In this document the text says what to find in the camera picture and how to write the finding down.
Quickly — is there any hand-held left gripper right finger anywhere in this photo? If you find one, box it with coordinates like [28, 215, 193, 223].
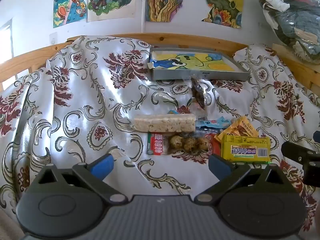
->
[193, 154, 292, 204]

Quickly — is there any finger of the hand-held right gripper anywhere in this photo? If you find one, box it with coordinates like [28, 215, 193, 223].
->
[281, 141, 315, 163]

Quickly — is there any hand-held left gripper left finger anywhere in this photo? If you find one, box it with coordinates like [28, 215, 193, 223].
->
[30, 154, 128, 204]

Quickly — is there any dark blue snack packet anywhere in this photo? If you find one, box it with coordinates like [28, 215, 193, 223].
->
[195, 127, 225, 137]

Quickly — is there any quail egg packet red label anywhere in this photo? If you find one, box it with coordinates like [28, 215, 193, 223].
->
[146, 132, 222, 155]

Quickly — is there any golden braised snack packet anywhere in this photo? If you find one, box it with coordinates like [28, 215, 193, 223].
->
[216, 116, 259, 143]

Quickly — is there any light blue snack packet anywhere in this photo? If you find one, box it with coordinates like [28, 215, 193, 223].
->
[196, 116, 232, 130]

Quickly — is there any rice cracker bar packet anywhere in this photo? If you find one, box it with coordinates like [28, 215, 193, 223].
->
[131, 114, 197, 133]

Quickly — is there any grey shallow tray box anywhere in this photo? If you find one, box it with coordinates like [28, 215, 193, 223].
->
[149, 47, 250, 81]

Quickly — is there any yellow snack packet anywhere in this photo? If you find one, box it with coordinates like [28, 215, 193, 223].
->
[220, 134, 272, 164]

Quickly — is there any clear packet of dark snack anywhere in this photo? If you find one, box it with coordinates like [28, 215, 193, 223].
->
[190, 76, 213, 111]

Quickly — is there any floral satin blanket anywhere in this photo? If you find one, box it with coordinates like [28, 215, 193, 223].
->
[0, 35, 320, 230]

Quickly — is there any clear bag of clothes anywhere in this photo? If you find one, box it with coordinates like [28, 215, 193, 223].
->
[255, 0, 320, 64]

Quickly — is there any window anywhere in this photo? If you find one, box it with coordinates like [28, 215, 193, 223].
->
[0, 19, 13, 65]

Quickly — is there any white wall pipe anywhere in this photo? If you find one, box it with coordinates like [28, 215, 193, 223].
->
[141, 0, 146, 34]

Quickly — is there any wall poster of blond figure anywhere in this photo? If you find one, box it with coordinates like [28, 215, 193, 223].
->
[87, 0, 137, 22]

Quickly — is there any wall poster of orange-haired figure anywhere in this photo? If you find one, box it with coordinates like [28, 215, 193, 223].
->
[53, 0, 89, 28]

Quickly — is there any torn yellow wavy wall poster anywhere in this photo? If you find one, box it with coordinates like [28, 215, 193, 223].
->
[145, 0, 244, 28]

